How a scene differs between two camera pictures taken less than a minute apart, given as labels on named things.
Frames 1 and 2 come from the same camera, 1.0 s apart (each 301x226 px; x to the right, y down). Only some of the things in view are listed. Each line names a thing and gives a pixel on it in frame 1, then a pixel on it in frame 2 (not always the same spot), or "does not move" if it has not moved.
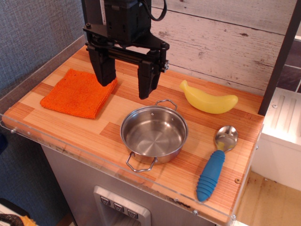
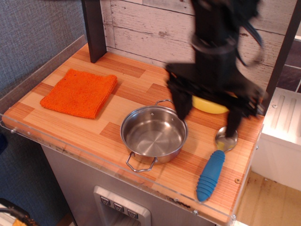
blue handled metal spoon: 226,137 does not move
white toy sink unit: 278,156 does not move
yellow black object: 15,220 → 22,219
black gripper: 127,34 → 215,71
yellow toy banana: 209,104 does not move
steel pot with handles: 154,133 does not move
